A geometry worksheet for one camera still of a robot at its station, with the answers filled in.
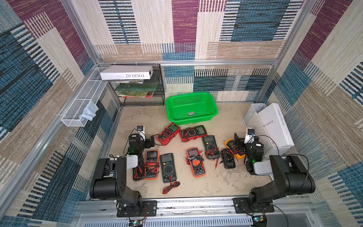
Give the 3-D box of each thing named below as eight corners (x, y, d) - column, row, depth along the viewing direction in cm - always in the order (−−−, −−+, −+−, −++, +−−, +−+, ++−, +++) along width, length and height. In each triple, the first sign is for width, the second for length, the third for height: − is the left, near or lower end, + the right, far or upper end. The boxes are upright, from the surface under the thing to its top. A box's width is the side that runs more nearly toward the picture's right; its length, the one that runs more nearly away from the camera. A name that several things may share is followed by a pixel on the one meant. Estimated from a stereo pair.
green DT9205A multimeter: (162, 183, 83) (162, 182, 81) (160, 155, 93) (159, 154, 92) (178, 179, 84) (177, 178, 82) (173, 153, 94) (173, 151, 93)
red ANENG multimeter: (182, 142, 99) (181, 139, 97) (178, 133, 104) (178, 130, 102) (207, 135, 103) (207, 133, 100) (202, 126, 108) (203, 124, 105)
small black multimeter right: (223, 168, 88) (225, 165, 84) (220, 152, 95) (221, 148, 91) (235, 168, 88) (237, 165, 84) (231, 152, 95) (233, 148, 91)
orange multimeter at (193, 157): (192, 179, 84) (192, 176, 80) (183, 152, 94) (183, 149, 91) (206, 174, 85) (207, 172, 82) (196, 149, 96) (197, 146, 93)
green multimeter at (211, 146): (206, 159, 92) (207, 157, 89) (201, 138, 102) (202, 135, 99) (219, 157, 92) (220, 155, 90) (213, 136, 102) (214, 134, 100)
